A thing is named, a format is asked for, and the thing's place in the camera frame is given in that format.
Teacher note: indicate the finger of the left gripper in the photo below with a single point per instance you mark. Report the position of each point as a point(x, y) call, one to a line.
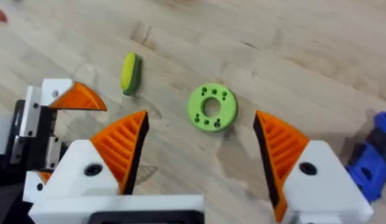
point(34, 186)
point(73, 96)

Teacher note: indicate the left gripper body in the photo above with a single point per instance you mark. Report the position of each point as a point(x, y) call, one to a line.
point(34, 146)

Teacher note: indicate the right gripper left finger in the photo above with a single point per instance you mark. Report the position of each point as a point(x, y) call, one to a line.
point(113, 155)

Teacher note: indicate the blue electric screwdriver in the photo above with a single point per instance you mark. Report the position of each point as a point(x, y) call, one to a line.
point(368, 168)

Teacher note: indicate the green disc with holes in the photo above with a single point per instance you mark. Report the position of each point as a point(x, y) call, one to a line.
point(222, 116)

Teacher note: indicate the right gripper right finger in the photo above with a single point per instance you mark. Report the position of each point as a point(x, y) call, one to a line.
point(310, 183)

